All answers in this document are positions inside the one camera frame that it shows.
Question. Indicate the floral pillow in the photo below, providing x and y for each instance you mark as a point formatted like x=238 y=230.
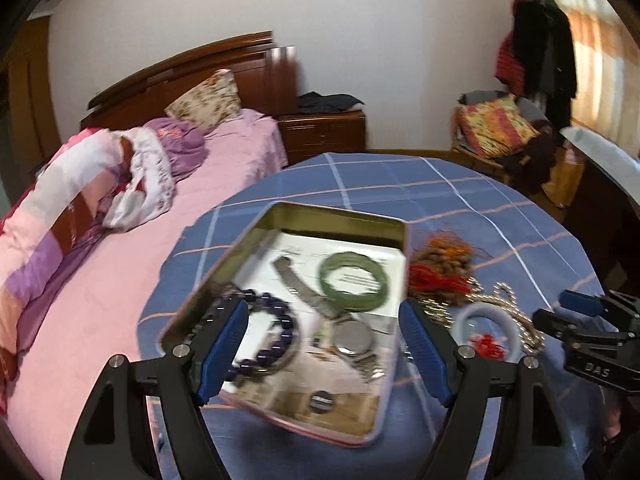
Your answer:
x=205 y=102

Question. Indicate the pink patchwork quilt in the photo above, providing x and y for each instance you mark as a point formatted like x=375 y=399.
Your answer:
x=60 y=185

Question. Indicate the red knot ornament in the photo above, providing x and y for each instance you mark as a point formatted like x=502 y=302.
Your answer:
x=487 y=345

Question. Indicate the orange sheer curtain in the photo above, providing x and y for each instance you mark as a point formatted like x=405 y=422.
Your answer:
x=600 y=70

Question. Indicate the wooden nightstand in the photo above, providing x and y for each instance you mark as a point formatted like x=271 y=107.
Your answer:
x=320 y=135

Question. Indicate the wooden bed headboard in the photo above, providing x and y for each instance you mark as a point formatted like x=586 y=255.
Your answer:
x=255 y=70

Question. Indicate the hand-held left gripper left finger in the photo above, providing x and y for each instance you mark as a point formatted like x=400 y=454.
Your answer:
x=222 y=350

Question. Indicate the grey garment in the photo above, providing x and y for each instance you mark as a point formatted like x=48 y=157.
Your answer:
x=480 y=96

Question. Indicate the pale jade bangle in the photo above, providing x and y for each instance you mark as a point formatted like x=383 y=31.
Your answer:
x=485 y=311

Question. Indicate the silver wristwatch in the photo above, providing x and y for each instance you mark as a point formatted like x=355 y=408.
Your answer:
x=352 y=337

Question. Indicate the white floral cloth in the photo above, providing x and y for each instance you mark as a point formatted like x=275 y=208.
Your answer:
x=150 y=175

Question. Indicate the maroon garment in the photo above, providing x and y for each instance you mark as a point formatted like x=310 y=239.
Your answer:
x=530 y=160

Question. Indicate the desk with white top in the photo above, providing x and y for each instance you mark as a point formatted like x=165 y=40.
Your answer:
x=600 y=152

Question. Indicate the orange patterned cushion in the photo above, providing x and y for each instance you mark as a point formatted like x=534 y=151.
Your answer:
x=492 y=125

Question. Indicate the purple blanket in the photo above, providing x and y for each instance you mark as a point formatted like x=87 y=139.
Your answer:
x=185 y=145

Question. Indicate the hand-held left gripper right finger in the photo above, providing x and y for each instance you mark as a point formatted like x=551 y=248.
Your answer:
x=425 y=350

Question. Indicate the wooden bed pink sheet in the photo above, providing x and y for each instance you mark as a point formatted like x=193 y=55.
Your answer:
x=125 y=270

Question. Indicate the dark folded clothes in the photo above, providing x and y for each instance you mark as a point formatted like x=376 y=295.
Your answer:
x=330 y=102

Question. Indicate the rectangular metal tin box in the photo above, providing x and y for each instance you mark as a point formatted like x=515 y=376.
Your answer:
x=330 y=215

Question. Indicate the hanging black coat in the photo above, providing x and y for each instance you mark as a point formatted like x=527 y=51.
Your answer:
x=545 y=45

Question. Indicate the yellow bag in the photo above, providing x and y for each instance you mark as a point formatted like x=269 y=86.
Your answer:
x=565 y=180

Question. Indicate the printed paper sheet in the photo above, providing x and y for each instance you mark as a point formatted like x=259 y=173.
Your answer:
x=345 y=407

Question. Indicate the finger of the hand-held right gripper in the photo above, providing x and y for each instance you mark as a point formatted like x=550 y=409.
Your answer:
x=565 y=330
x=580 y=301

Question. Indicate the wooden wardrobe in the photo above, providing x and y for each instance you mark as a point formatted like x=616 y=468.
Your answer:
x=30 y=100

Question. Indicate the hanging red jacket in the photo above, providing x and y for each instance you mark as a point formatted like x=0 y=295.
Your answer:
x=507 y=65

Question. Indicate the green jade bangle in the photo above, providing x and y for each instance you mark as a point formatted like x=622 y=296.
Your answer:
x=350 y=305

